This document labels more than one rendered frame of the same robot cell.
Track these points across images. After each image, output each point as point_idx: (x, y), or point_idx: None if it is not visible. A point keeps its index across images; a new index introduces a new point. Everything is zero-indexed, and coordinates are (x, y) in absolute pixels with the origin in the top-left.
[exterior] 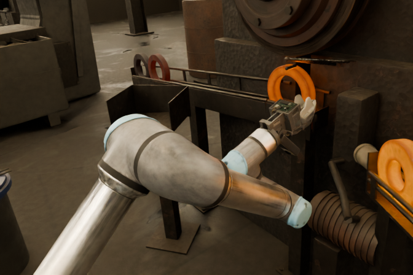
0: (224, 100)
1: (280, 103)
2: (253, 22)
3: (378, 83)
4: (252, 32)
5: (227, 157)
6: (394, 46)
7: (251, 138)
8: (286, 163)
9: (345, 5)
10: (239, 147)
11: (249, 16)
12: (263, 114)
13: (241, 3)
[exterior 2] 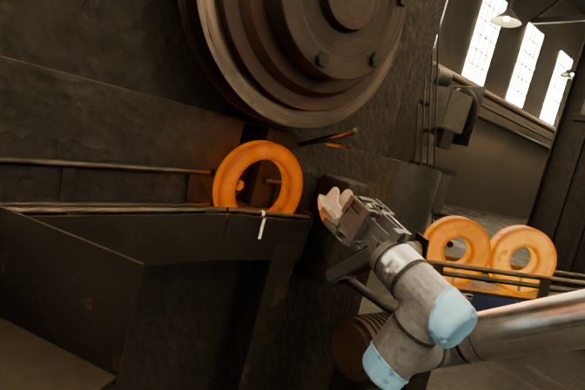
0: (80, 232)
1: (361, 201)
2: (311, 57)
3: (341, 168)
4: (228, 69)
5: (461, 304)
6: (337, 128)
7: (422, 262)
8: (176, 334)
9: (379, 73)
10: (440, 280)
11: (305, 43)
12: (217, 239)
13: (295, 13)
